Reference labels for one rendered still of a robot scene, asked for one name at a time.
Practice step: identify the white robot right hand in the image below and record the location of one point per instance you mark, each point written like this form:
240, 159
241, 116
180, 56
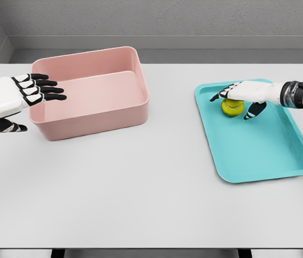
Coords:
251, 91

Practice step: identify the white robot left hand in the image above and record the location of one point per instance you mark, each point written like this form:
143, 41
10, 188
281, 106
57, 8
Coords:
1, 94

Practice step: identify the yellow-green tennis ball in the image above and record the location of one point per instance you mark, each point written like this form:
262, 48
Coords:
232, 109

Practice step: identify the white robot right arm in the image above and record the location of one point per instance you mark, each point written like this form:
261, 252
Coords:
294, 94

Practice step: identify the blue plastic tray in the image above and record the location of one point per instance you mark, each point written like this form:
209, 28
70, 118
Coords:
261, 150

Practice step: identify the pink plastic basket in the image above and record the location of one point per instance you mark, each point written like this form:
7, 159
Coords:
97, 91

